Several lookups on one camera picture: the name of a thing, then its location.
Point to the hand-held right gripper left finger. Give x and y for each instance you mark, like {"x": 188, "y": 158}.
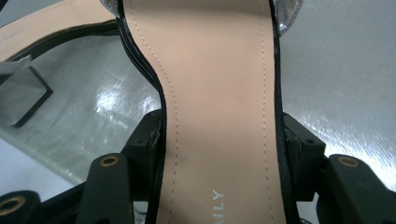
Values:
{"x": 141, "y": 155}

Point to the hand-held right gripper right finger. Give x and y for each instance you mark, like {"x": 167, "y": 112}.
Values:
{"x": 303, "y": 161}

